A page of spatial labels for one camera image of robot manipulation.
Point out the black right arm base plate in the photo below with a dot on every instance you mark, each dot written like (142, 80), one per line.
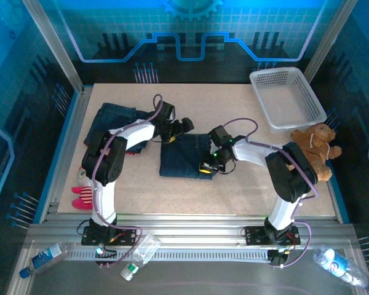
(253, 235)

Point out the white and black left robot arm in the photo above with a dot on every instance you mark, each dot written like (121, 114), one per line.
(106, 199)

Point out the aluminium frame post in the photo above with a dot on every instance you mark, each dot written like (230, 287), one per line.
(329, 43)
(53, 43)

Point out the white plastic basket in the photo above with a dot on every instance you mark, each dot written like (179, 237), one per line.
(307, 98)

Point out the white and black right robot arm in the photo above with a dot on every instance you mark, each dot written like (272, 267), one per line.
(255, 153)

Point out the dark blue denim skirt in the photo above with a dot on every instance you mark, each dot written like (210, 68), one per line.
(181, 159)
(110, 115)

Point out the black connector box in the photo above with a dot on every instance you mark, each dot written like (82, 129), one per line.
(106, 254)
(276, 258)

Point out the large blue label water bottle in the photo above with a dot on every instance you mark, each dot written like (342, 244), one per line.
(336, 264)

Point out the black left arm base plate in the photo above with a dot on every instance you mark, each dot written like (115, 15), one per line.
(127, 236)

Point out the aluminium frame rail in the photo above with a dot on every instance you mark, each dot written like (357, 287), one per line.
(187, 227)

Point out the blue capped water bottle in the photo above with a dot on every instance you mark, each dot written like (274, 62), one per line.
(44, 258)

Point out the brown teddy bear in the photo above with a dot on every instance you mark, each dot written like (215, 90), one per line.
(318, 144)

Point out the clear bottle with green cap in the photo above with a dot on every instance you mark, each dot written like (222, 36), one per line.
(141, 253)

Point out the pink and white plush toy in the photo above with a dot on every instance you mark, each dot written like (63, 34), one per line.
(81, 201)

